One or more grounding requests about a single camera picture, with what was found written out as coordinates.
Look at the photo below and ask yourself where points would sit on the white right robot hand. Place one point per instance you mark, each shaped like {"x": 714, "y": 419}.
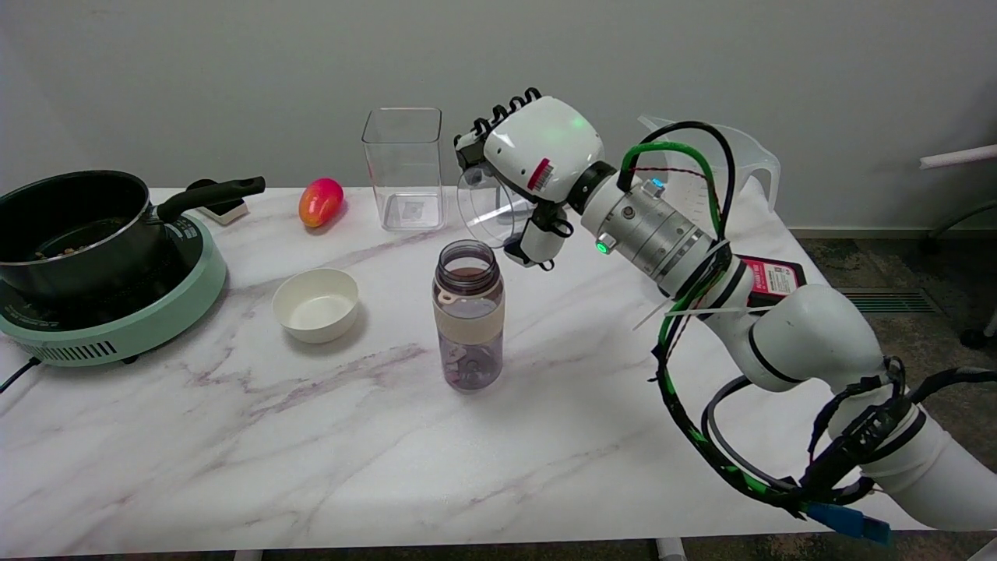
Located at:
{"x": 545, "y": 148}

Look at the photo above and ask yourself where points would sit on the small clear measuring cup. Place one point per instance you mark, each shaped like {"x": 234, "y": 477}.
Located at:
{"x": 483, "y": 206}

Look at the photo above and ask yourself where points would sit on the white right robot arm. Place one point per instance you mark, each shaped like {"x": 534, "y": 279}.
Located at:
{"x": 810, "y": 335}

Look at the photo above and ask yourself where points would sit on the tinted bottle with beige band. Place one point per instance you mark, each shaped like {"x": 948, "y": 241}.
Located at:
{"x": 468, "y": 319}

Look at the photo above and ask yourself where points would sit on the large translucent measuring jug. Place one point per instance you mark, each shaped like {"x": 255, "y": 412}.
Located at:
{"x": 754, "y": 165}

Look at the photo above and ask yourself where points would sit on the clear square plastic container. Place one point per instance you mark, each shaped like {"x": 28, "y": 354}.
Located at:
{"x": 405, "y": 175}

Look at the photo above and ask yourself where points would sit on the red orange mango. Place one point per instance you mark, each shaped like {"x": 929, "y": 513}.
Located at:
{"x": 320, "y": 202}

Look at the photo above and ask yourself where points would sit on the black device with pink label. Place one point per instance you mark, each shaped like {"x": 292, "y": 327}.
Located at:
{"x": 779, "y": 278}

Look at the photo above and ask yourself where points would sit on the white bowl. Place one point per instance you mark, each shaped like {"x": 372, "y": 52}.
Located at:
{"x": 315, "y": 308}

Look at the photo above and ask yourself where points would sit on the white block with black top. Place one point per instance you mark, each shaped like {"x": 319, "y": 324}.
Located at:
{"x": 226, "y": 210}

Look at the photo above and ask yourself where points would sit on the floor vent grille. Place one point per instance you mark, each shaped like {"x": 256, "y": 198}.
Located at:
{"x": 884, "y": 301}

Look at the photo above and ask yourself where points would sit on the white rod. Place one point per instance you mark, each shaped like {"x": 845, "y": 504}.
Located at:
{"x": 958, "y": 156}

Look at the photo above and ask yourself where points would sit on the dark chair base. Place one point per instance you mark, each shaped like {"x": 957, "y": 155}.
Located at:
{"x": 962, "y": 218}

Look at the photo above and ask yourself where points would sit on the green induction cooker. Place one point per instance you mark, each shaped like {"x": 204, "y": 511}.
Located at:
{"x": 156, "y": 315}

